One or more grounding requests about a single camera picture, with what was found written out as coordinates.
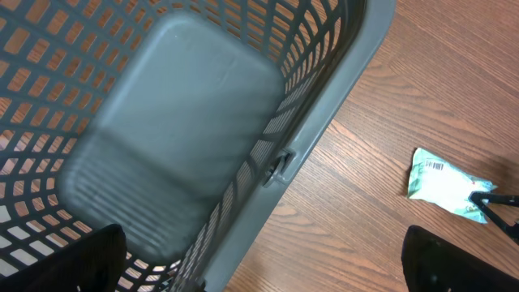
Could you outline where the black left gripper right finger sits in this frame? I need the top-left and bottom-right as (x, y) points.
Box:
(401, 225), (518, 292)

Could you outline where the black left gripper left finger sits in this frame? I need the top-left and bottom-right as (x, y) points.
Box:
(1, 224), (127, 292)

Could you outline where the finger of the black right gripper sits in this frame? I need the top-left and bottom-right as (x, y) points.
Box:
(469, 191), (518, 244)

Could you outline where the light teal snack packet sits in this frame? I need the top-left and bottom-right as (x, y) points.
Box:
(406, 148), (496, 224)

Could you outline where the grey plastic mesh basket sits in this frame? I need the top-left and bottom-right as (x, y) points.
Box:
(1, 0), (396, 291)

